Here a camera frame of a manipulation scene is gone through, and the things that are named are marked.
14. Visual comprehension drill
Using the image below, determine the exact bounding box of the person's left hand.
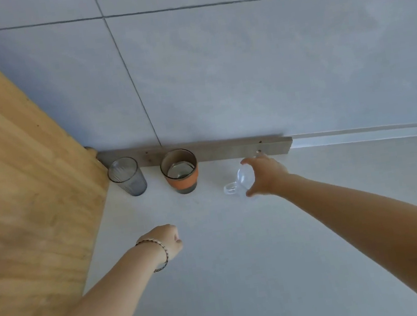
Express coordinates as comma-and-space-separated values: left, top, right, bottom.
135, 222, 186, 267

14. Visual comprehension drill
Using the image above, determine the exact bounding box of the person's right hand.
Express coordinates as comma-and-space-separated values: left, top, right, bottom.
240, 150, 294, 199

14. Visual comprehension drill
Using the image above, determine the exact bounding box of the person's right forearm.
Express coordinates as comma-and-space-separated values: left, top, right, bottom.
273, 154, 417, 316

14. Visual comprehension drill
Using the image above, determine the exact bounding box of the person's left forearm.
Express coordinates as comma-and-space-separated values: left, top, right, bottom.
0, 239, 177, 316

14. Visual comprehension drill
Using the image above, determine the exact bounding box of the grey wooden batten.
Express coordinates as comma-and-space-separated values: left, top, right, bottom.
96, 122, 295, 184

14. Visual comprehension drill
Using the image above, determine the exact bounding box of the glass cup with orange sleeve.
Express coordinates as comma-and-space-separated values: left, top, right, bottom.
157, 146, 203, 198

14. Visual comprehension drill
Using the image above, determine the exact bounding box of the grey ribbed glass tumbler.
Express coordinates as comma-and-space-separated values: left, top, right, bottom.
105, 154, 149, 201

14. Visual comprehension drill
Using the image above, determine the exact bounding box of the white skirting strip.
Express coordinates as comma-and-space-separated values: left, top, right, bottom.
290, 115, 417, 159

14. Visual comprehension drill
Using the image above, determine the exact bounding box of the light wooden cabinet panel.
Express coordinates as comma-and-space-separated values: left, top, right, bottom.
0, 0, 132, 316

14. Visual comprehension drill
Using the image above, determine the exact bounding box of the beaded bracelet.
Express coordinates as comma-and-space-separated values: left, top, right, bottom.
135, 236, 171, 275

